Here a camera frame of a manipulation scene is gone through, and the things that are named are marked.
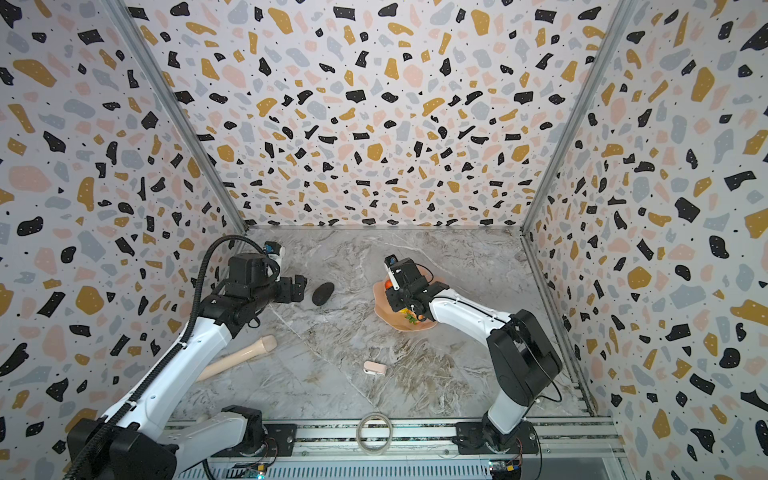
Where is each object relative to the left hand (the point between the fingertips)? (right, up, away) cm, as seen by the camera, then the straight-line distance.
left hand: (288, 273), depth 79 cm
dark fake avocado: (+4, -8, +20) cm, 22 cm away
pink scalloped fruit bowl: (+30, -16, +16) cm, 37 cm away
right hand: (+27, -4, +10) cm, 29 cm away
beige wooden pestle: (-9, -21, +7) cm, 24 cm away
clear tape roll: (+19, -40, -4) cm, 45 cm away
